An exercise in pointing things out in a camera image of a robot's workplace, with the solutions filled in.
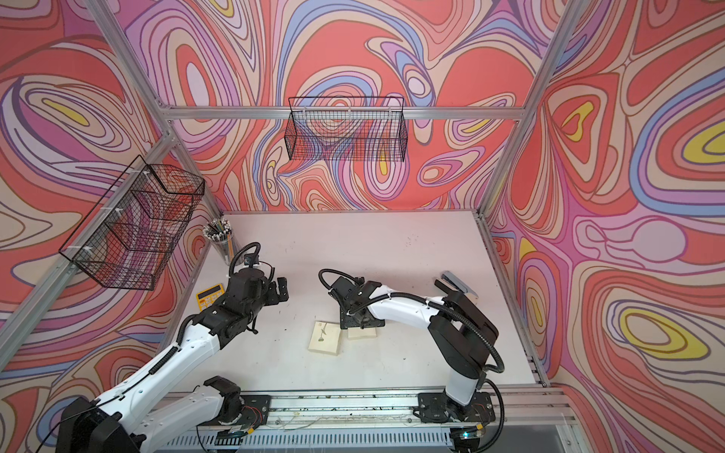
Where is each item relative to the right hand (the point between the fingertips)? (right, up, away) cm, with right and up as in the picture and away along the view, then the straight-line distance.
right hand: (361, 328), depth 86 cm
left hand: (-25, +15, -4) cm, 29 cm away
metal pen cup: (-48, +30, +6) cm, 57 cm away
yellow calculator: (-52, +8, +7) cm, 53 cm away
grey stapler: (+33, +12, +9) cm, 36 cm away
